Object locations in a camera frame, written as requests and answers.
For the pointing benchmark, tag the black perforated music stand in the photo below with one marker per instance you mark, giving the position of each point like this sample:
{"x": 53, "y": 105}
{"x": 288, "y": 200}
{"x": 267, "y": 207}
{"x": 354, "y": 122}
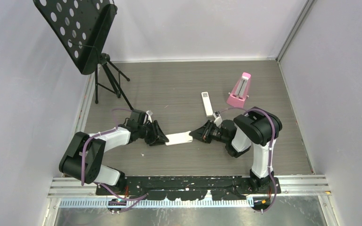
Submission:
{"x": 82, "y": 27}

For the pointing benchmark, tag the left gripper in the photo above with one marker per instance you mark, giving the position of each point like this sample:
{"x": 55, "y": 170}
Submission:
{"x": 157, "y": 135}

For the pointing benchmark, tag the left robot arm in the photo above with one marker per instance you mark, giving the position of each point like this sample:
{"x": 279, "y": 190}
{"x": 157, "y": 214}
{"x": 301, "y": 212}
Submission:
{"x": 84, "y": 155}

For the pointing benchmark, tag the small white remote control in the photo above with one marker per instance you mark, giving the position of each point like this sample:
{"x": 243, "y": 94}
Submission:
{"x": 178, "y": 138}

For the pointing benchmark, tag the long white remote control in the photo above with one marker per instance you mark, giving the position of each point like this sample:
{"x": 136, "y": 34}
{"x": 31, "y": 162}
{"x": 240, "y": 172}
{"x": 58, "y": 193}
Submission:
{"x": 207, "y": 104}

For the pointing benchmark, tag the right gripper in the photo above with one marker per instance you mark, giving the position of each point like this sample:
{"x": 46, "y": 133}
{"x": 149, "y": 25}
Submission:
{"x": 203, "y": 133}

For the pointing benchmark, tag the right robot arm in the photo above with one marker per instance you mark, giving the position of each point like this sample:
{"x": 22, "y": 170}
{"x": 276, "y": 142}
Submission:
{"x": 255, "y": 129}

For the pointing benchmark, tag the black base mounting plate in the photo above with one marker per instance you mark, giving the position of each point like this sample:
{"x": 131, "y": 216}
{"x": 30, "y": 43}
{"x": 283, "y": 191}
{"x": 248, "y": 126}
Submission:
{"x": 190, "y": 188}

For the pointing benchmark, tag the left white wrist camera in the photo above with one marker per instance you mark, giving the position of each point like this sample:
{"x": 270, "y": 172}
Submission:
{"x": 149, "y": 116}

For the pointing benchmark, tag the pink metronome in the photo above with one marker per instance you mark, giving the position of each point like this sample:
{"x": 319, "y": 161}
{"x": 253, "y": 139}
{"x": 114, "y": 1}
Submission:
{"x": 238, "y": 96}

